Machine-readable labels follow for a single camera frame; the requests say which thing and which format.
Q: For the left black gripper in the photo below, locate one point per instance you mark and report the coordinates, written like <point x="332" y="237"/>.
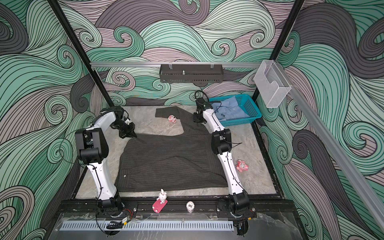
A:
<point x="130" y="133"/>

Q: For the small pink figurine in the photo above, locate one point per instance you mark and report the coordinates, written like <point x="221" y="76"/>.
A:
<point x="172" y="119"/>

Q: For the aluminium rail wall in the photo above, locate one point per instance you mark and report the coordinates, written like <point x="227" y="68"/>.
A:
<point x="308" y="104"/>
<point x="137" y="64"/>

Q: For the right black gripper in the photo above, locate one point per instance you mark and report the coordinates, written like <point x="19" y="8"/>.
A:
<point x="195" y="119"/>

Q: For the teal plastic basket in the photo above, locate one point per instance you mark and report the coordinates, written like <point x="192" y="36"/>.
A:
<point x="246" y="103"/>

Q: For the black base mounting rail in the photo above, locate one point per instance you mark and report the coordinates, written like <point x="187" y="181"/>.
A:
<point x="222" y="207"/>

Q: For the pink plush toy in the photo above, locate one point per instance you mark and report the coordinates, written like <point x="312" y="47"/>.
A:
<point x="242" y="166"/>

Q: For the small white round jar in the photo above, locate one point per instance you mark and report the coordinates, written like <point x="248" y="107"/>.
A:
<point x="190" y="206"/>

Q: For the aluminium rail right wall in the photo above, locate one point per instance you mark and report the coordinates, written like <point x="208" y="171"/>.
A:
<point x="308" y="104"/>

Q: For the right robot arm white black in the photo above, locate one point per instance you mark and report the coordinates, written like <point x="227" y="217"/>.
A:
<point x="222" y="146"/>

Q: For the aluminium rail back wall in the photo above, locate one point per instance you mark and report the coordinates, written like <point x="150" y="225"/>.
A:
<point x="137" y="64"/>

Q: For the black perforated wall shelf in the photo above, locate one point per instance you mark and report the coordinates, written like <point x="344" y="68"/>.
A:
<point x="190" y="73"/>

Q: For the dark grey pinstriped shirt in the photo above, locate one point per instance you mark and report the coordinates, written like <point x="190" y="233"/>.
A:
<point x="172" y="163"/>

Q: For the clear acrylic wall holder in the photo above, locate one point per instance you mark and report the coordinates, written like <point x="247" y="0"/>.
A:
<point x="272" y="82"/>

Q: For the white bunny on pink stand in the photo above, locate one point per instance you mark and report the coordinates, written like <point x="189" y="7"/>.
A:
<point x="161" y="202"/>

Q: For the light blue shirt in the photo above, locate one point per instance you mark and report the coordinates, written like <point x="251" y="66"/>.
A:
<point x="229" y="109"/>

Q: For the white slotted cable duct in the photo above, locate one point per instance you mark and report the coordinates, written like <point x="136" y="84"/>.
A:
<point x="150" y="226"/>

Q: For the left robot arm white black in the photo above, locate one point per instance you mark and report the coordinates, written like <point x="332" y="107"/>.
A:
<point x="93" y="150"/>

